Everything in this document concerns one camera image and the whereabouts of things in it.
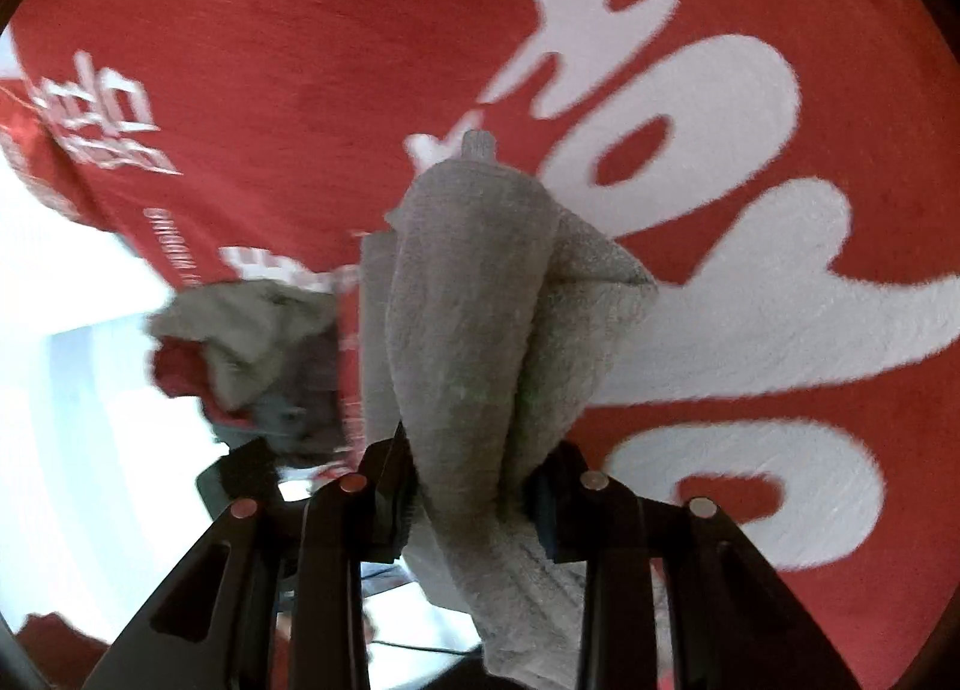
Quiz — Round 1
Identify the red blanket with white print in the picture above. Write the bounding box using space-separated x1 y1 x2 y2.
0 0 960 690

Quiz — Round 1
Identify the small grey towel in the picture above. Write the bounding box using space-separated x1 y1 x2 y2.
358 130 661 690

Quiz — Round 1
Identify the crumpled grey cloth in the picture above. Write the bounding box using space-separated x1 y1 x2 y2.
146 281 346 413

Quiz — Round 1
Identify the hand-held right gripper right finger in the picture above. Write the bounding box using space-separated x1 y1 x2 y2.
523 444 863 690

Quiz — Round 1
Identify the blue-grey cloth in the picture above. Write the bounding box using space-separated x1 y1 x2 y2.
214 345 353 470

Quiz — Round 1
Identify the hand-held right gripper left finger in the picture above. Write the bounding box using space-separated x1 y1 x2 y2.
82 424 418 690

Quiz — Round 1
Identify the thin black cable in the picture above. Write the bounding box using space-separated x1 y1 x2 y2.
371 634 481 657

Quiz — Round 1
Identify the small red cloth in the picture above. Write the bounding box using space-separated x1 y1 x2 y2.
150 337 256 428

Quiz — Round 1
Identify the black object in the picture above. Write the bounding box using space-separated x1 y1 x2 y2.
196 435 282 511

